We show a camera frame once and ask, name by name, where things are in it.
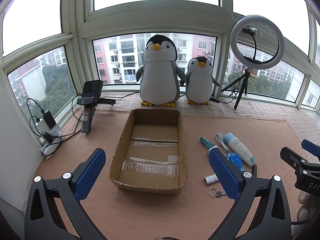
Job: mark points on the spare black gripper on stand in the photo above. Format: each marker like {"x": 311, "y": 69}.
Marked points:
{"x": 87, "y": 115}

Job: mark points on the white window frame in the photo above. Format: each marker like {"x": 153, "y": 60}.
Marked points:
{"x": 80, "y": 17}

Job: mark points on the white bottle with blue cap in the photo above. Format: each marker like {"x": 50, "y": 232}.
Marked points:
{"x": 240, "y": 150}

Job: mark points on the black inline remote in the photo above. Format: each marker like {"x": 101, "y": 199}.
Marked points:
{"x": 215, "y": 99}

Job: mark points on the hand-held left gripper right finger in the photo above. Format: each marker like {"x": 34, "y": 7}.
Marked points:
{"x": 225, "y": 173}

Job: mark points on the small patterned box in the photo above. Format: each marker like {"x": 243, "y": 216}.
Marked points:
{"x": 211, "y": 179}

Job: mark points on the black charger brick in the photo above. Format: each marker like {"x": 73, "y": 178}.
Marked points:
{"x": 49, "y": 118}

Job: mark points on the white charger brick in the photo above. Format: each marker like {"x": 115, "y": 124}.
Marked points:
{"x": 42, "y": 127}

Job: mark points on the black gooseneck phone clip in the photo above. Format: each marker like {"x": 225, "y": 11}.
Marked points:
{"x": 250, "y": 30}

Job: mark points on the blue clothespin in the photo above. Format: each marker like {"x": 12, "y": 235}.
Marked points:
{"x": 207, "y": 142}

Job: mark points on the cardboard box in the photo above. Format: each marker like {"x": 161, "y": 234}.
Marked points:
{"x": 152, "y": 152}

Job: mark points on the power strip with adapters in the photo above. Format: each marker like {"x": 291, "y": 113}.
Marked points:
{"x": 31, "y": 120}

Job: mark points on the white power strip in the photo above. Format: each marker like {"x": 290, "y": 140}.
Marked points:
{"x": 51, "y": 145}

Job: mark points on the beige checked blanket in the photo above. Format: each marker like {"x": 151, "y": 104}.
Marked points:
{"x": 287, "y": 115}

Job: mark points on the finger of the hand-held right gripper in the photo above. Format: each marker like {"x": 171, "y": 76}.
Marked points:
{"x": 292, "y": 157}
{"x": 311, "y": 147}

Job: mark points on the blue round tape measure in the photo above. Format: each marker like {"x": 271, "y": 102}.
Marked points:
{"x": 235, "y": 160}

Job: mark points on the person's right hand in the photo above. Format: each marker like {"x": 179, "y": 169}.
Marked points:
{"x": 304, "y": 211}

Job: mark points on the pink blanket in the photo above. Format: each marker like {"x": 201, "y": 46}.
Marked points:
{"x": 150, "y": 210}

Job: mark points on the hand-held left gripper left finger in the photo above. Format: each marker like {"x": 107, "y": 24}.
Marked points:
{"x": 88, "y": 173}

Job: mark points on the small penguin plush toy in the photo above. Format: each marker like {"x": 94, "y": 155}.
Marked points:
{"x": 199, "y": 85}

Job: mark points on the large penguin plush toy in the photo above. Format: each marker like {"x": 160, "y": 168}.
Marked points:
{"x": 158, "y": 80}

